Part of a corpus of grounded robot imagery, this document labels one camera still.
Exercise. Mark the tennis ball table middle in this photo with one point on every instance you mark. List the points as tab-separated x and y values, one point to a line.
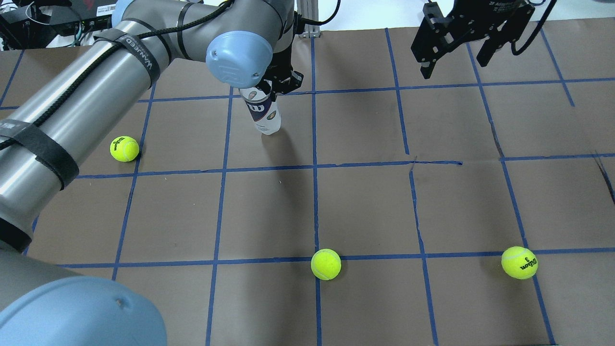
325	264

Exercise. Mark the tennis ball near base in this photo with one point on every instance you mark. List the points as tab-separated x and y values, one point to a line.
519	262

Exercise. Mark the Wilson tennis ball far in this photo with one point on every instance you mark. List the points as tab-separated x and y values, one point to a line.
124	149

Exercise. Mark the white tennis ball can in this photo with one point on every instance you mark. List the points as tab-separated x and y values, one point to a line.
262	106

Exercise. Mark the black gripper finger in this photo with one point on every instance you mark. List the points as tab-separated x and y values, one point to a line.
489	48
427	65

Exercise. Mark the aluminium frame post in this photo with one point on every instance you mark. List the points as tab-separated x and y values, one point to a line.
308	9

